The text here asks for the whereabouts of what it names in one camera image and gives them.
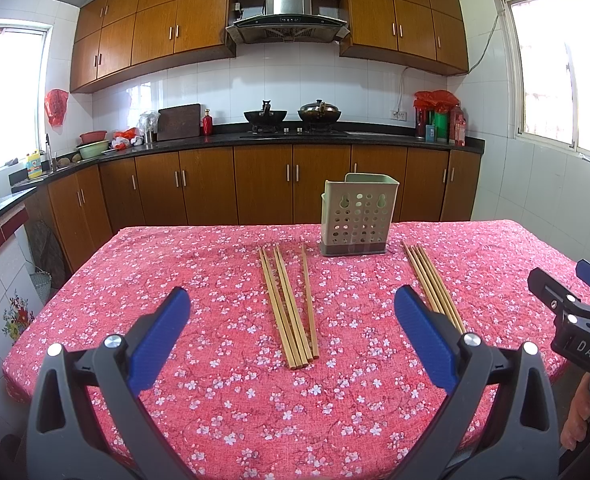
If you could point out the right window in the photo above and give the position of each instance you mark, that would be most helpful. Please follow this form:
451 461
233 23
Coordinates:
548 44

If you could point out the yellow detergent bottle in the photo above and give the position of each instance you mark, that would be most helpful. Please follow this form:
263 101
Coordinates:
33 165

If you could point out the red floral tablecloth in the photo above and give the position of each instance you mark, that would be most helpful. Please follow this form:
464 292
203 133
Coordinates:
227 401

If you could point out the steel range hood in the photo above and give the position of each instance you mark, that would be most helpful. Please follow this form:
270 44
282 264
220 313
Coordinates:
260 21

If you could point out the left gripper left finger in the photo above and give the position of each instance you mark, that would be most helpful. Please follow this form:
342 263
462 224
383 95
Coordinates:
64 439

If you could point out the red bottle on counter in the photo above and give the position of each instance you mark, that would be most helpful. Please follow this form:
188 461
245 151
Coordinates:
207 123

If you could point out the wooden chopstick group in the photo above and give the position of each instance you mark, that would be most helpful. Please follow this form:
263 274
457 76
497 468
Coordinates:
277 309
303 348
429 293
432 284
437 284
286 317
443 295

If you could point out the person's right hand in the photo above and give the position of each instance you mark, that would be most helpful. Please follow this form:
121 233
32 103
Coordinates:
576 426

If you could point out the green bowl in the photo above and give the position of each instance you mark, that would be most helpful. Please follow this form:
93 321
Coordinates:
93 149

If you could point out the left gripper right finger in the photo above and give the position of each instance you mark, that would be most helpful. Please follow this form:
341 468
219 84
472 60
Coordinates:
498 419

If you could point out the green perforated utensil holder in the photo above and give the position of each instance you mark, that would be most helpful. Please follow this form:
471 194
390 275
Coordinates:
356 214

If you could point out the lower wooden base cabinets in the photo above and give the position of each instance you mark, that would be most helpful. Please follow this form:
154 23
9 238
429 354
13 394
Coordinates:
249 184

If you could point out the red bag covered containers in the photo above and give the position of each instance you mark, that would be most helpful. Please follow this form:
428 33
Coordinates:
439 117

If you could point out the window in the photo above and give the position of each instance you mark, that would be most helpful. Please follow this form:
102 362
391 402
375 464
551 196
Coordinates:
23 58
548 44

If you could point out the left window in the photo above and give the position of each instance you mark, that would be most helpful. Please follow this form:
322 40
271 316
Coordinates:
23 58

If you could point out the black countertop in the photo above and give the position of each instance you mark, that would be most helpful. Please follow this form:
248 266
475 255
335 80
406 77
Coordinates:
227 136

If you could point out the pink bowl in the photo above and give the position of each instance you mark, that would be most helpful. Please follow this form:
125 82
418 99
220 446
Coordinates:
92 136

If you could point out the upper wooden wall cabinets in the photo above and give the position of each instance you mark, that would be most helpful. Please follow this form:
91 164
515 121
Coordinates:
117 40

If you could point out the red plastic bag on wall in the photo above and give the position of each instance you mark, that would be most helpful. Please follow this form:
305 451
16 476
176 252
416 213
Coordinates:
56 105

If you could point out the black wok left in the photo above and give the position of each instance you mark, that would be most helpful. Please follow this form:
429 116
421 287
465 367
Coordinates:
266 118

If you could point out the black wok with lid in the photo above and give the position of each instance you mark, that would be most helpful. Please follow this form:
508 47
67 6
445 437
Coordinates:
319 114

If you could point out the dark wooden cutting board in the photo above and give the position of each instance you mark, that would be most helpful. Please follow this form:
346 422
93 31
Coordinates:
179 122

